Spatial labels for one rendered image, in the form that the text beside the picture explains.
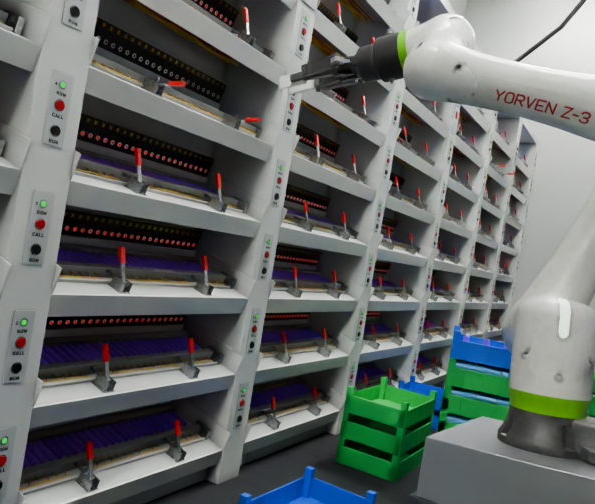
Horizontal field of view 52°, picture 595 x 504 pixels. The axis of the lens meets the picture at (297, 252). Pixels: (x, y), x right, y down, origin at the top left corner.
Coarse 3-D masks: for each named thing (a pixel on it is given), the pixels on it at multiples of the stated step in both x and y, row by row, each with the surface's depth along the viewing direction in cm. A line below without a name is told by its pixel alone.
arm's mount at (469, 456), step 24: (456, 432) 104; (480, 432) 107; (432, 456) 97; (456, 456) 95; (480, 456) 93; (504, 456) 91; (528, 456) 93; (432, 480) 97; (456, 480) 95; (480, 480) 93; (504, 480) 91; (528, 480) 89; (552, 480) 87; (576, 480) 86
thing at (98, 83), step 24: (96, 48) 105; (96, 72) 107; (144, 72) 139; (96, 96) 109; (120, 96) 113; (144, 96) 118; (192, 96) 154; (168, 120) 125; (192, 120) 131; (264, 120) 159; (240, 144) 147; (264, 144) 154
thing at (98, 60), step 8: (96, 56) 112; (96, 64) 113; (104, 64) 114; (112, 64) 116; (120, 72) 117; (128, 72) 119; (136, 80) 122; (168, 88) 129; (176, 96) 132; (184, 96) 133; (192, 104) 136; (200, 104) 138; (208, 112) 139; (216, 112) 144; (248, 128) 155
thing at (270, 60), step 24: (144, 0) 115; (168, 0) 119; (192, 0) 149; (216, 0) 155; (168, 24) 137; (192, 24) 127; (216, 24) 132; (216, 48) 149; (240, 48) 141; (264, 48) 159; (264, 72) 151
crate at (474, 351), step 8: (456, 328) 194; (456, 336) 177; (472, 336) 195; (456, 344) 177; (464, 344) 176; (472, 344) 176; (480, 344) 175; (496, 344) 193; (456, 352) 177; (464, 352) 176; (472, 352) 176; (480, 352) 175; (488, 352) 175; (496, 352) 174; (504, 352) 173; (472, 360) 176; (480, 360) 175; (488, 360) 174; (496, 360) 174; (504, 360) 173
